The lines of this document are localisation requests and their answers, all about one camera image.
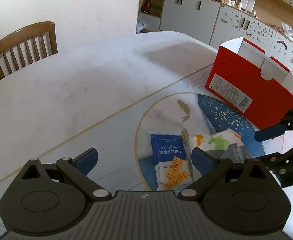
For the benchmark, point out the red cardboard shoe box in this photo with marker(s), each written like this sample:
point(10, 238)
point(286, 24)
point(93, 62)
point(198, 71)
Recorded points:
point(249, 90)

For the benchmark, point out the white stickered cabinet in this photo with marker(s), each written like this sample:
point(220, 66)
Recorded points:
point(256, 32)

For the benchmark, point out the white storage containers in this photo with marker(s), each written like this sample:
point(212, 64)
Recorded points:
point(248, 2)

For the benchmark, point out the pale plastic bag on floor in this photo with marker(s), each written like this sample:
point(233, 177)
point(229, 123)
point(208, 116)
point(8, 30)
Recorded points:
point(141, 27)

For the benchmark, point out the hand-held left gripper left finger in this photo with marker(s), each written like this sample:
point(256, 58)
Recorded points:
point(87, 161)

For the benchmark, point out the wooden chair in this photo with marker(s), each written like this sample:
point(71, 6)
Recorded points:
point(24, 47)

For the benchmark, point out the open tall cupboard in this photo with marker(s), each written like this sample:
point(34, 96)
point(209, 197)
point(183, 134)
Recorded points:
point(151, 7)

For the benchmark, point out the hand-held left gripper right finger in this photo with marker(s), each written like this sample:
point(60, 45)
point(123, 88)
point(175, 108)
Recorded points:
point(201, 162)

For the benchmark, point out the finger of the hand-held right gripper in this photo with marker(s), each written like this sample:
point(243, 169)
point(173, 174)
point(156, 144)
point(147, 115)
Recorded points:
point(269, 132)
point(286, 165)

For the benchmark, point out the wooden open shelf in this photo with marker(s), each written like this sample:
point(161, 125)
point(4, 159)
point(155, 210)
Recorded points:
point(266, 5)

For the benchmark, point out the grey two-door cabinet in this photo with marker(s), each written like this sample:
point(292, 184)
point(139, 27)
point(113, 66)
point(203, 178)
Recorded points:
point(189, 15)

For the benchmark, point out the white plastic bag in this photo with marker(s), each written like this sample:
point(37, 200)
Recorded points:
point(289, 30)

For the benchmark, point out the white printed tissue pack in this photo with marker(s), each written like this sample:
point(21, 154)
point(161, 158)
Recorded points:
point(219, 141)

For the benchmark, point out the cardboard carton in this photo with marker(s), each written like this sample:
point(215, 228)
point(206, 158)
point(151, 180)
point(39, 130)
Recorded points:
point(156, 5)

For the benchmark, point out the blue white biscuit packet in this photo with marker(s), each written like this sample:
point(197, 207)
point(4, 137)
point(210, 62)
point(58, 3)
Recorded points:
point(166, 150)

